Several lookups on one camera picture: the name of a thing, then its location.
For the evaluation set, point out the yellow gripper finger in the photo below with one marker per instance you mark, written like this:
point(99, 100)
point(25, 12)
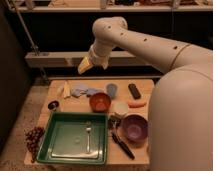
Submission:
point(84, 65)

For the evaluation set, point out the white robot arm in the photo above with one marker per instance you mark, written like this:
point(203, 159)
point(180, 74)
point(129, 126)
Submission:
point(180, 113)

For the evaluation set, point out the purple bowl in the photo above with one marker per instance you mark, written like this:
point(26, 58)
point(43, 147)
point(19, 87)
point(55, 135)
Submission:
point(135, 128)

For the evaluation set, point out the orange bowl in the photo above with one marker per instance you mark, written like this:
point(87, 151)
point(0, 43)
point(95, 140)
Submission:
point(100, 102)

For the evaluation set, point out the grey metal shelf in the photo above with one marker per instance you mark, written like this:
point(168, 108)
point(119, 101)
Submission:
point(73, 59)

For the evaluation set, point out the black rectangular block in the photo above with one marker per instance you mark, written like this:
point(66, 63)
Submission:
point(134, 91)

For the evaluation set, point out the bunch of red grapes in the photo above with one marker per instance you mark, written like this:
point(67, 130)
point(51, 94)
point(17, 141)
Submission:
point(32, 139)

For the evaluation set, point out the orange carrot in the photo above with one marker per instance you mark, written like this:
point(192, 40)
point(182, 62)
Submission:
point(133, 104)

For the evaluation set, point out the green plastic tray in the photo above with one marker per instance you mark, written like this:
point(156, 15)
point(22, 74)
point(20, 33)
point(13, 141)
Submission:
point(65, 139)

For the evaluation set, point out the blue plastic cup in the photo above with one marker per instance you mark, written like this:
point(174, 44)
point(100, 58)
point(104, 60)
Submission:
point(111, 90)

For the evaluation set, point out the black handled utensil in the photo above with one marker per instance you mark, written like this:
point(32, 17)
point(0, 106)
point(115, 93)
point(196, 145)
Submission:
point(118, 140)

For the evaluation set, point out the silver fork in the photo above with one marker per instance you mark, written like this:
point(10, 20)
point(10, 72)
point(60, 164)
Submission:
point(88, 130)

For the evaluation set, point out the blue cloth piece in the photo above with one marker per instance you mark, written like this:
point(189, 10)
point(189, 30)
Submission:
point(92, 91)

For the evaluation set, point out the light blue towel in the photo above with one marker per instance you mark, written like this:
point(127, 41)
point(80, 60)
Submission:
point(79, 90)

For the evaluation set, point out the small black round lid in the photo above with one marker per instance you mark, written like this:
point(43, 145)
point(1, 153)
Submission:
point(53, 105)

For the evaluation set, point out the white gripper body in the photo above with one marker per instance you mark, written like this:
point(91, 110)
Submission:
point(99, 53)

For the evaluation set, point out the white cup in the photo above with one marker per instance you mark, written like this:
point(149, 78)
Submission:
point(120, 109)

